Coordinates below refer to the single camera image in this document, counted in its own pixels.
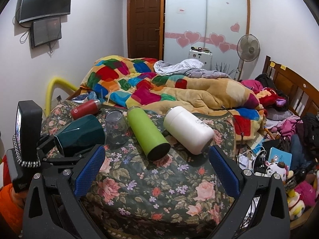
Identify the colourful patchwork blanket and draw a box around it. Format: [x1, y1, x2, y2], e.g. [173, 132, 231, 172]
[81, 56, 266, 141]

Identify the brown wooden door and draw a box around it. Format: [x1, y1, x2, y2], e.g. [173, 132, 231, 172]
[127, 0, 160, 59]

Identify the red thermos bottle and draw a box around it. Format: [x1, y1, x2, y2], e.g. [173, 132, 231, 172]
[71, 99, 102, 120]

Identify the yellow foam padded rail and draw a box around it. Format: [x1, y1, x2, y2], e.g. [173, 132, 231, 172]
[44, 76, 79, 117]

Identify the pink clothing pile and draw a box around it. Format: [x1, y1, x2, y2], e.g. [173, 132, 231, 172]
[241, 79, 264, 94]

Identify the dark green ceramic cup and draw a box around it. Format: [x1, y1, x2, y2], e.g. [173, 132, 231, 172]
[53, 114, 105, 157]

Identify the red plush toy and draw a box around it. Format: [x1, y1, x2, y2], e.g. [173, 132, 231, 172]
[256, 87, 287, 108]

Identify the wall mounted black television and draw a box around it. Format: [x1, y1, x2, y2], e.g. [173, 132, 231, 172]
[18, 0, 71, 23]

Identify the white small cabinet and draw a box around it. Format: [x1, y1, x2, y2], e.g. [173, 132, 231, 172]
[188, 46, 213, 70]

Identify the white plush toy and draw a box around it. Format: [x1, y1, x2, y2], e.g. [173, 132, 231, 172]
[265, 161, 294, 182]

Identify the white thermos bottle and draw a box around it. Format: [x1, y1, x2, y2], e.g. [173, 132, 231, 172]
[163, 106, 214, 155]

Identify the yellow plush toy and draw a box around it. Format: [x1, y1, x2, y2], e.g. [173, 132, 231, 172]
[287, 190, 305, 221]

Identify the small black wall monitor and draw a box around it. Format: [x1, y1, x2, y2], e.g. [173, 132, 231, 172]
[30, 17, 62, 48]

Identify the frosted wardrobe with hearts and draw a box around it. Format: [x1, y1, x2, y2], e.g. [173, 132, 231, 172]
[163, 0, 250, 78]

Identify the clear glass tumbler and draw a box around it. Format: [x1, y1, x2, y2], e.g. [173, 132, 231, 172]
[105, 110, 129, 145]

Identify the lime green thermos bottle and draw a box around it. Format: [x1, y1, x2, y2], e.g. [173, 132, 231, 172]
[127, 106, 171, 161]

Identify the white grey crumpled sheet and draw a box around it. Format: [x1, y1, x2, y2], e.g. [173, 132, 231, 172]
[154, 59, 230, 79]

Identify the blue booklet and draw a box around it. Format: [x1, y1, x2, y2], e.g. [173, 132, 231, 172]
[268, 147, 292, 169]

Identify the wooden headboard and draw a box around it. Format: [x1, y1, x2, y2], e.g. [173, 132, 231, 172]
[263, 56, 319, 117]

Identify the standing electric fan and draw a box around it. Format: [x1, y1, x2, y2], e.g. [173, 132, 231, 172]
[235, 34, 260, 81]

